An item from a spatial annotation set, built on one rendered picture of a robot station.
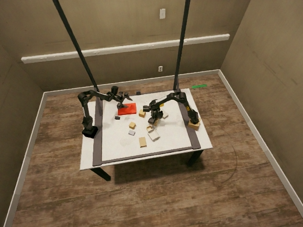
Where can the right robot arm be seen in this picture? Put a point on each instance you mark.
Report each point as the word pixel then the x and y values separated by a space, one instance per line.
pixel 87 119

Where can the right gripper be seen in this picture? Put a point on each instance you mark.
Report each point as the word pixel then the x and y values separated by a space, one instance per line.
pixel 120 105

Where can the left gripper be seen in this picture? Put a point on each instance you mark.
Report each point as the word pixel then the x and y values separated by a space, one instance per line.
pixel 152 119

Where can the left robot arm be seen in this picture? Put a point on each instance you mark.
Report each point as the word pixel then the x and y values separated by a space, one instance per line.
pixel 154 105

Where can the red flat rectangular block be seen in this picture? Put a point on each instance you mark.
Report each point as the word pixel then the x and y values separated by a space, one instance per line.
pixel 131 109

